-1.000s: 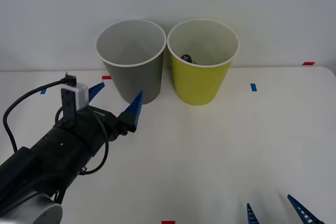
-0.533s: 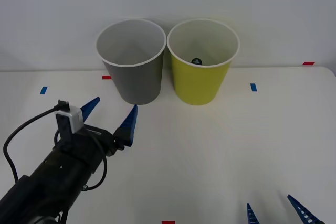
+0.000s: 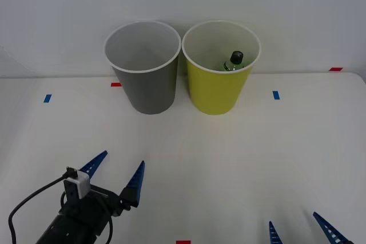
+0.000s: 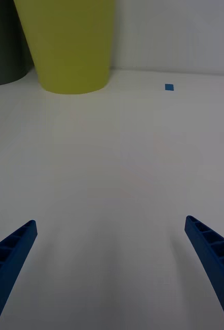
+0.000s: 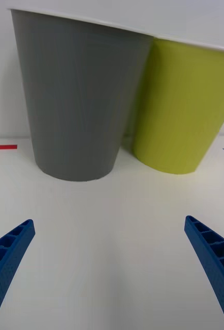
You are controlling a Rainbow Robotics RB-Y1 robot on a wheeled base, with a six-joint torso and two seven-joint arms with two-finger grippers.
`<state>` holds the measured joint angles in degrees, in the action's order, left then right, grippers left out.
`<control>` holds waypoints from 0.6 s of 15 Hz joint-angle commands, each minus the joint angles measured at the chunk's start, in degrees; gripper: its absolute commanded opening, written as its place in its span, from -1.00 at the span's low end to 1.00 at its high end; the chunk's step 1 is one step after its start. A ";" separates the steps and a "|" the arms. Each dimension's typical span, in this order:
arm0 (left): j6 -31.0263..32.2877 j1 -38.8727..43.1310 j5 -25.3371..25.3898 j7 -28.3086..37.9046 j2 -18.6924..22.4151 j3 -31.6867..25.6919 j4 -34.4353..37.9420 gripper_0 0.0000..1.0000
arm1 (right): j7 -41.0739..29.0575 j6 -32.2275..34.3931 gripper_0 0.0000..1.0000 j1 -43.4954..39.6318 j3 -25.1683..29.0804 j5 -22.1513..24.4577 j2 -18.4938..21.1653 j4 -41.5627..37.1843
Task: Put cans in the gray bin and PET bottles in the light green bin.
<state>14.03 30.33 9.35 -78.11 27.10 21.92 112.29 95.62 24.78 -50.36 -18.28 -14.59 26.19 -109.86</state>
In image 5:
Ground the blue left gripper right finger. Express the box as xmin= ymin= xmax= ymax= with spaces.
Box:
xmin=184 ymin=215 xmax=224 ymax=330

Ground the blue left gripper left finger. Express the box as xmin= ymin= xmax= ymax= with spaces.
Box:
xmin=0 ymin=219 xmax=36 ymax=330

